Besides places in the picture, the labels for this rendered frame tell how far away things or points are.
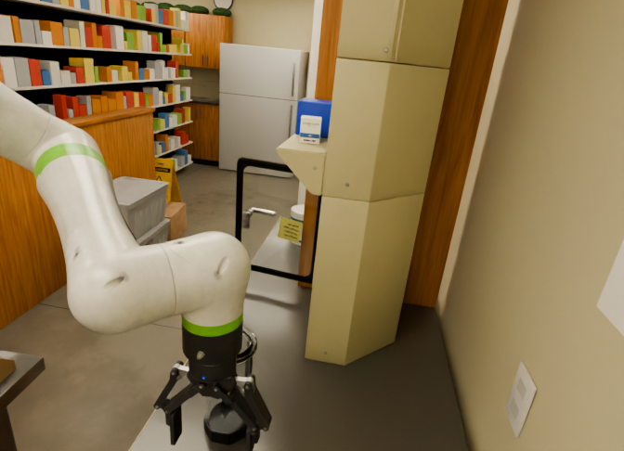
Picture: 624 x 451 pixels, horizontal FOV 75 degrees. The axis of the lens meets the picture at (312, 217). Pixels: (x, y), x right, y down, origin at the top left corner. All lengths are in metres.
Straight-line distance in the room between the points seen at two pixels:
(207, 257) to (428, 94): 0.65
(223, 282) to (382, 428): 0.61
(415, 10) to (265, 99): 5.14
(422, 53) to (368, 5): 0.16
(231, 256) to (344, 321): 0.57
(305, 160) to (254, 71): 5.12
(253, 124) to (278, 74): 0.79
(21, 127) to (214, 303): 0.48
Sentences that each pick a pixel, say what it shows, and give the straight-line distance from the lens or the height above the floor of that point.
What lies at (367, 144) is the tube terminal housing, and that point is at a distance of 0.90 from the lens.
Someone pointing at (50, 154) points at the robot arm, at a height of 1.51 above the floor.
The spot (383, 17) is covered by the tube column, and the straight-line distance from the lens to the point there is 0.90.
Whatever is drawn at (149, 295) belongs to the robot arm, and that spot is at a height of 1.42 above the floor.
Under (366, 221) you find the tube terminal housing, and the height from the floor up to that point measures 1.36.
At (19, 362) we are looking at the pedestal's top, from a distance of 1.29.
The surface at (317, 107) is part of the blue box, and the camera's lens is 1.09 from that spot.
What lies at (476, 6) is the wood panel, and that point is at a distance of 1.29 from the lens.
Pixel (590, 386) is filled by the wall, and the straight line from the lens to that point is 0.71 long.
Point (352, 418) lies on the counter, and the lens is 1.05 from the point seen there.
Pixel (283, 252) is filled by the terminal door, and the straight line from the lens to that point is 1.38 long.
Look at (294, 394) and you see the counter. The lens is 1.08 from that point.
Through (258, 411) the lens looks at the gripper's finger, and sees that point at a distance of 0.74.
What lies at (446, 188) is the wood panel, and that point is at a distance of 1.33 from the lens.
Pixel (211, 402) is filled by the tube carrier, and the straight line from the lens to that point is 0.92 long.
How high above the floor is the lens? 1.70
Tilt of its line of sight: 21 degrees down
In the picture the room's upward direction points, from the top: 6 degrees clockwise
